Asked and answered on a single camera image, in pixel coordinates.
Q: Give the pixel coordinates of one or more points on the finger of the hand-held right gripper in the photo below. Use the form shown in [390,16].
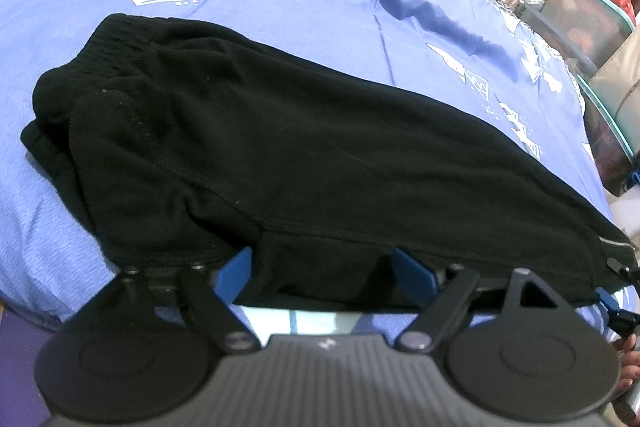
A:
[627,322]

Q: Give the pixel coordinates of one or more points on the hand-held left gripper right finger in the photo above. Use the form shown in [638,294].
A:
[412,274]

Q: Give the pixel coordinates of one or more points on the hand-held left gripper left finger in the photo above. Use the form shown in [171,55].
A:
[235,274]

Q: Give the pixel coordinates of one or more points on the black pants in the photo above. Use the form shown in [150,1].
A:
[280,157]

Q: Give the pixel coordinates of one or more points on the person's right hand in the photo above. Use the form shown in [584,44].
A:
[631,364]

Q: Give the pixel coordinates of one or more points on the teal-lidded plastic storage box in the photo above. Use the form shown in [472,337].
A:
[610,132]
[580,17]

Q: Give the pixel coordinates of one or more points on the purple mat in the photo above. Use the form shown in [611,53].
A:
[20,357]

